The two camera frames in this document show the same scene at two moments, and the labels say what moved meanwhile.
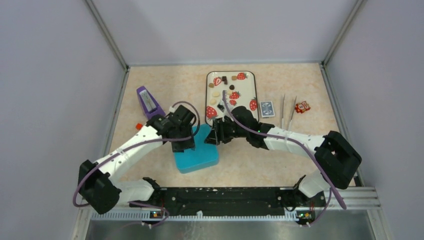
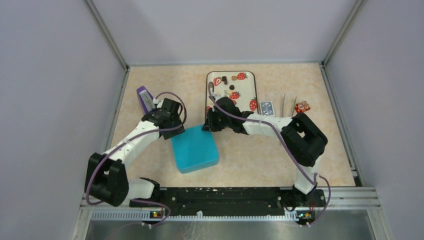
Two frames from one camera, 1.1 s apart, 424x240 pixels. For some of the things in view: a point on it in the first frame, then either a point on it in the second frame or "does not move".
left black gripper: [180, 146] to [168, 134]
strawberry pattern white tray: [241, 89] does not move
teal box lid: [203, 153] does not move
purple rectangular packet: [150, 108] does not move
